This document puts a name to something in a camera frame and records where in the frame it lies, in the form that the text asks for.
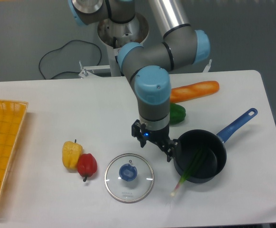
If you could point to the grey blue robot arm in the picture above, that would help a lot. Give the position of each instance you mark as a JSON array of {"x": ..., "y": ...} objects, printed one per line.
[{"x": 147, "y": 69}]

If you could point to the yellow woven basket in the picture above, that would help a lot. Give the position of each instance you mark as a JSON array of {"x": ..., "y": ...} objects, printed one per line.
[{"x": 0, "y": 152}]

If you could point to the orange baguette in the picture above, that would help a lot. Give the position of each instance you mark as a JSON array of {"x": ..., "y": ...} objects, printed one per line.
[{"x": 193, "y": 91}]

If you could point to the dark pot blue handle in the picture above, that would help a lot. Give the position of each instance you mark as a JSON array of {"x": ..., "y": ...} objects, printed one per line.
[{"x": 212, "y": 144}]

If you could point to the glass lid blue knob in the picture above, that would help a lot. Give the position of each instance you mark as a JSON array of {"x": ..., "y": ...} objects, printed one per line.
[{"x": 129, "y": 178}]

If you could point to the green onion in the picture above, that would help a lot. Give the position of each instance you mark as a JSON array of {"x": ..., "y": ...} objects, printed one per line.
[{"x": 191, "y": 169}]

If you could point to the green bell pepper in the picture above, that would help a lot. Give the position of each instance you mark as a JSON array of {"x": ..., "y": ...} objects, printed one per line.
[{"x": 177, "y": 113}]

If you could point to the yellow bell pepper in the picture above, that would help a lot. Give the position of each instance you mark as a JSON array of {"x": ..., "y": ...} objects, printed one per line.
[{"x": 71, "y": 152}]

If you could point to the red bell pepper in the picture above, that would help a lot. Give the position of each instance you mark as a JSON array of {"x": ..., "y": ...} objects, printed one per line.
[{"x": 87, "y": 166}]

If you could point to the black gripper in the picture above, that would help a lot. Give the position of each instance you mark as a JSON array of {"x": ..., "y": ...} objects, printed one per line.
[{"x": 160, "y": 138}]

